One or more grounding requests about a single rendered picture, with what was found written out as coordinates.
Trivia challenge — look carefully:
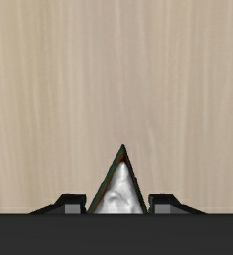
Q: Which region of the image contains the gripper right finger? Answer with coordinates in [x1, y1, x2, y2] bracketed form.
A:
[147, 193, 207, 215]

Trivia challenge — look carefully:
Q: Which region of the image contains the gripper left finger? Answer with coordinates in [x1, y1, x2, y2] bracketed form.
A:
[29, 193, 88, 215]

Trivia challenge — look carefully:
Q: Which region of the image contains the white frosted cake wedge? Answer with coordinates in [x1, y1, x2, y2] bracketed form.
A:
[87, 143, 149, 215]

